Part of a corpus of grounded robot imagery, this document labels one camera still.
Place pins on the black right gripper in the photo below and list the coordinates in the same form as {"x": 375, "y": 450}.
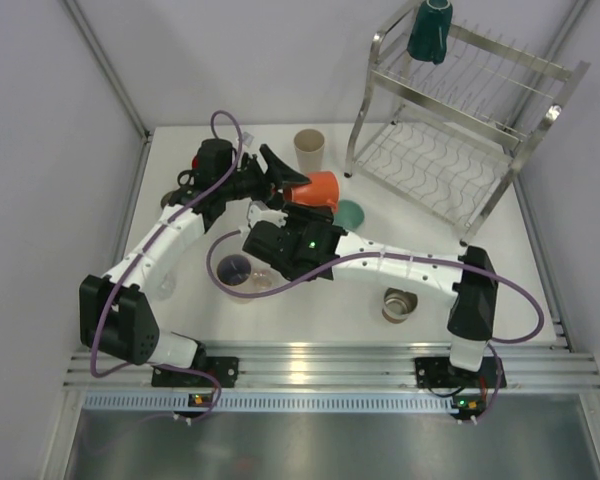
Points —
{"x": 307, "y": 215}

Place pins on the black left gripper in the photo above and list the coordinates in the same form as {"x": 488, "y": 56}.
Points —
{"x": 277, "y": 172}

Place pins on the orange mug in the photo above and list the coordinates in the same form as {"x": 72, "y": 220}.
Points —
{"x": 322, "y": 191}

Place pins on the dark teal mug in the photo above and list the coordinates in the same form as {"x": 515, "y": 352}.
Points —
{"x": 428, "y": 39}

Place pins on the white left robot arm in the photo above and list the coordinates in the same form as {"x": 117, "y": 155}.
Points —
{"x": 116, "y": 317}

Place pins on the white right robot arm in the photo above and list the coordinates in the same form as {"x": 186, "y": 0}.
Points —
{"x": 302, "y": 244}

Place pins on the stainless steel dish rack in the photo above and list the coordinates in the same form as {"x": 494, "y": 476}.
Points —
{"x": 451, "y": 137}

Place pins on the light teal mug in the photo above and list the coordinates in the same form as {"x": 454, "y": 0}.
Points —
{"x": 349, "y": 215}

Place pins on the beige tumbler cup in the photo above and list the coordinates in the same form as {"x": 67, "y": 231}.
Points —
{"x": 309, "y": 147}

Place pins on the pink purple mug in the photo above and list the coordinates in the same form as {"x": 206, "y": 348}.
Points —
{"x": 237, "y": 272}

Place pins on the small brown white cup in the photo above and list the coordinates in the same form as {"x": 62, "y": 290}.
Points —
{"x": 166, "y": 199}

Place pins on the steel lined paper cup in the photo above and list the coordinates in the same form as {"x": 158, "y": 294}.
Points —
{"x": 398, "y": 305}

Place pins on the clear glass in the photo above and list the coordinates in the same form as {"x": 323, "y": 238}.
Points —
{"x": 166, "y": 288}

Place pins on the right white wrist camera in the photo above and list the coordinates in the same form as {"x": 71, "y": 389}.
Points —
{"x": 258, "y": 211}

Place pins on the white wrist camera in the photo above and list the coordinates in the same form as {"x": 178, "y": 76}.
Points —
{"x": 258, "y": 211}
{"x": 247, "y": 138}

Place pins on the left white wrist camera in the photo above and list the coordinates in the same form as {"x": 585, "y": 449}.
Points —
{"x": 247, "y": 138}

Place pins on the grey slotted cable duct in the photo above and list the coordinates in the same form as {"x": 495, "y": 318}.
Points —
{"x": 270, "y": 402}

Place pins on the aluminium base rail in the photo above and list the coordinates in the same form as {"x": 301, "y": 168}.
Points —
{"x": 391, "y": 367}

